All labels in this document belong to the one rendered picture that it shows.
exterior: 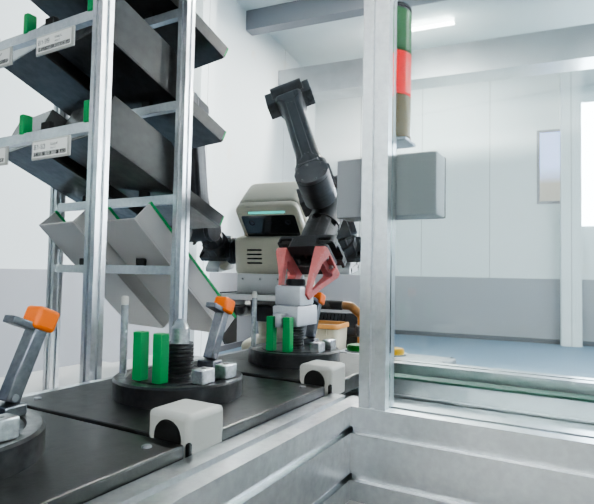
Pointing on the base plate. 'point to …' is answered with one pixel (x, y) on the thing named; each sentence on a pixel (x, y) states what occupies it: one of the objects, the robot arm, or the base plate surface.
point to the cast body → (294, 304)
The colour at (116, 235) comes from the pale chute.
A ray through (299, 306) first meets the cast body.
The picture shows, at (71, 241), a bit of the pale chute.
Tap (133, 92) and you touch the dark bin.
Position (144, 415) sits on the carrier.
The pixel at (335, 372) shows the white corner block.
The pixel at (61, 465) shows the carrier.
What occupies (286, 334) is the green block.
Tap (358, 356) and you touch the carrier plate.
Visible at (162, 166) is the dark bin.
